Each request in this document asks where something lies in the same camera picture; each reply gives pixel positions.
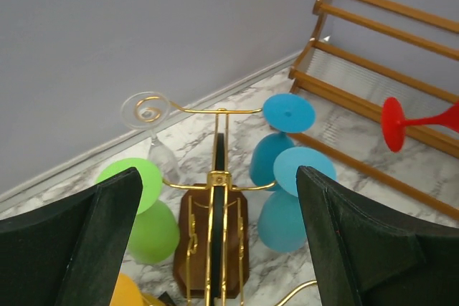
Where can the gold wire wine glass rack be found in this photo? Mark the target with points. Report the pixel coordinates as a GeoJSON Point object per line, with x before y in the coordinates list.
{"type": "Point", "coordinates": [219, 185]}

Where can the green plastic goblet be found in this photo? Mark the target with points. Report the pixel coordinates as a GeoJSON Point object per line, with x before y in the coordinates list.
{"type": "Point", "coordinates": [155, 232]}

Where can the blue plastic goblet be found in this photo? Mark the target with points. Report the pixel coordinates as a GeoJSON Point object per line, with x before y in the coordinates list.
{"type": "Point", "coordinates": [280, 225]}
{"type": "Point", "coordinates": [287, 113]}

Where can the clear wine glass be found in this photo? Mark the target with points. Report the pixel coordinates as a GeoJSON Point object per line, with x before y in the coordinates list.
{"type": "Point", "coordinates": [154, 130]}

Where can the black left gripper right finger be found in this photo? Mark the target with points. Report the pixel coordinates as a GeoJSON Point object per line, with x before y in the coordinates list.
{"type": "Point", "coordinates": [366, 253]}

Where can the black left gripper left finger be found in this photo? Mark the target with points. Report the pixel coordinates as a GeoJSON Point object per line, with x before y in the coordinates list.
{"type": "Point", "coordinates": [69, 252]}

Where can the yellow plastic goblet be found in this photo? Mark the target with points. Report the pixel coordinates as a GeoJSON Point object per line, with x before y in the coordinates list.
{"type": "Point", "coordinates": [127, 293]}

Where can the red plastic goblet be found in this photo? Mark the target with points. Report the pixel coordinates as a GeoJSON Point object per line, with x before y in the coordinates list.
{"type": "Point", "coordinates": [394, 122]}

